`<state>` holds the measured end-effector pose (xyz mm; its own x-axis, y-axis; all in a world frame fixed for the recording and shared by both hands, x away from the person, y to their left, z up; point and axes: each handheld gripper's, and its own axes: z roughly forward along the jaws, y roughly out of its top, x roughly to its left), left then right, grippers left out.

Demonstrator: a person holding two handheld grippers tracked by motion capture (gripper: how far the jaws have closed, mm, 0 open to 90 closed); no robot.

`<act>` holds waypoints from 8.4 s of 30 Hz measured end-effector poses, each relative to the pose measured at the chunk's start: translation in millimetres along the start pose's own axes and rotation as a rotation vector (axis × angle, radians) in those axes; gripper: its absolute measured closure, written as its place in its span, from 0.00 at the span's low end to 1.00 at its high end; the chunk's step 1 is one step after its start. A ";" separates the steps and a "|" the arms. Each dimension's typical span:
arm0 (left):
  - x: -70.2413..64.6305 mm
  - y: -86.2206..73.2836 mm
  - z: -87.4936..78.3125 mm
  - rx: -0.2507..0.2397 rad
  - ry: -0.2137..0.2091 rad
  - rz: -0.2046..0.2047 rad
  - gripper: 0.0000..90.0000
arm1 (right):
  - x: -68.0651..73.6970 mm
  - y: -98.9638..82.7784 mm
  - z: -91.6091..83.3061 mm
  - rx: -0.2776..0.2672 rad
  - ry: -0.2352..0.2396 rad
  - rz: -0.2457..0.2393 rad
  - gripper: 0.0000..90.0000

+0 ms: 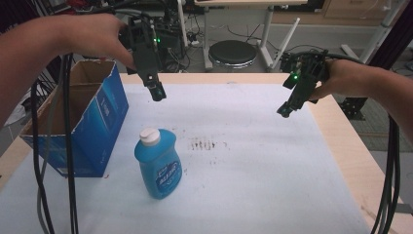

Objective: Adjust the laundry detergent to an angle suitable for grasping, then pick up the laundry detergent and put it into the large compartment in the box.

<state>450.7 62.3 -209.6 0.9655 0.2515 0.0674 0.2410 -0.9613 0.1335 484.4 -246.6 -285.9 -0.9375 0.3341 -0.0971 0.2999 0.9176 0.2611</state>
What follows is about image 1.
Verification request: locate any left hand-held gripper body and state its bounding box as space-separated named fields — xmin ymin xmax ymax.
xmin=119 ymin=15 xmax=164 ymax=87

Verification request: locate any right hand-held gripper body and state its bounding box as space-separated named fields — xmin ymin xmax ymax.
xmin=281 ymin=49 xmax=330 ymax=105

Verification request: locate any blue cardboard box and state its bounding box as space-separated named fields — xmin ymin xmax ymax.
xmin=19 ymin=58 xmax=131 ymax=179

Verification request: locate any blue bottle with white cap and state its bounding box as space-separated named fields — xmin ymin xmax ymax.
xmin=133 ymin=127 xmax=183 ymax=201

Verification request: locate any person's right hand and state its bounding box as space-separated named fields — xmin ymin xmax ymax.
xmin=309 ymin=58 xmax=365 ymax=101

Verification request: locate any person's left hand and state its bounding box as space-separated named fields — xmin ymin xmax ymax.
xmin=59 ymin=13 xmax=137 ymax=71

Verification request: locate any white-legged desk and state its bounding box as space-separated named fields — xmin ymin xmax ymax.
xmin=194 ymin=0 xmax=309 ymax=73

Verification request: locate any black round stool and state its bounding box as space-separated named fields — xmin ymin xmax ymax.
xmin=207 ymin=39 xmax=258 ymax=69

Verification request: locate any white table mat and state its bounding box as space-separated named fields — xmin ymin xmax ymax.
xmin=0 ymin=82 xmax=372 ymax=234

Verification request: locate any grey metal stand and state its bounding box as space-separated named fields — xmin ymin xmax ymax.
xmin=340 ymin=0 xmax=411 ymax=64

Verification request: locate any black metal bracket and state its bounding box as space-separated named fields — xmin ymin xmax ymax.
xmin=336 ymin=97 xmax=368 ymax=121

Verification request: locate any black cable bundle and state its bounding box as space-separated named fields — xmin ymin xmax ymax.
xmin=30 ymin=53 xmax=80 ymax=234
xmin=370 ymin=114 xmax=402 ymax=234

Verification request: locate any grey cable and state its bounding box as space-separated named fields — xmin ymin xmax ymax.
xmin=36 ymin=58 xmax=66 ymax=234

